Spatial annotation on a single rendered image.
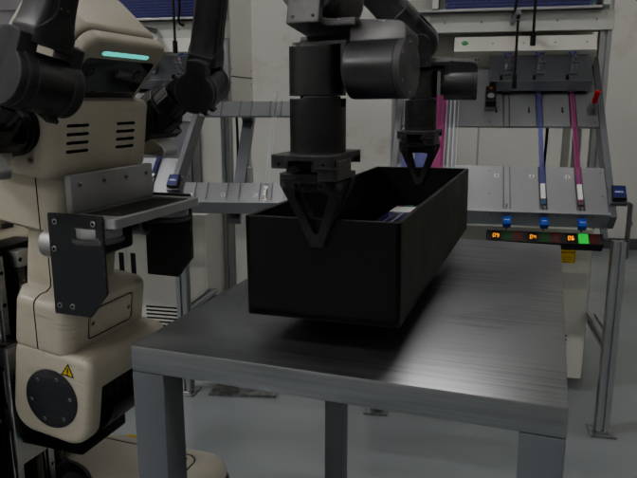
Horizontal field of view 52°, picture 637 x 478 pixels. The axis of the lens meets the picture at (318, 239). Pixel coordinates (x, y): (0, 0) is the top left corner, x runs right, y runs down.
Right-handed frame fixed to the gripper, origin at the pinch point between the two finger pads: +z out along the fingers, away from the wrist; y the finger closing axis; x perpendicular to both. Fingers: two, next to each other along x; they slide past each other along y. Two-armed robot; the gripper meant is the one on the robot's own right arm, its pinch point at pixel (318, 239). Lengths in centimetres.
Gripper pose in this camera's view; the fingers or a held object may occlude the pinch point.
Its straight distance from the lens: 68.8
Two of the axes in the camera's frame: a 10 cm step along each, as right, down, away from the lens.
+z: 0.0, 9.8, 2.0
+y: 3.3, -1.9, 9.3
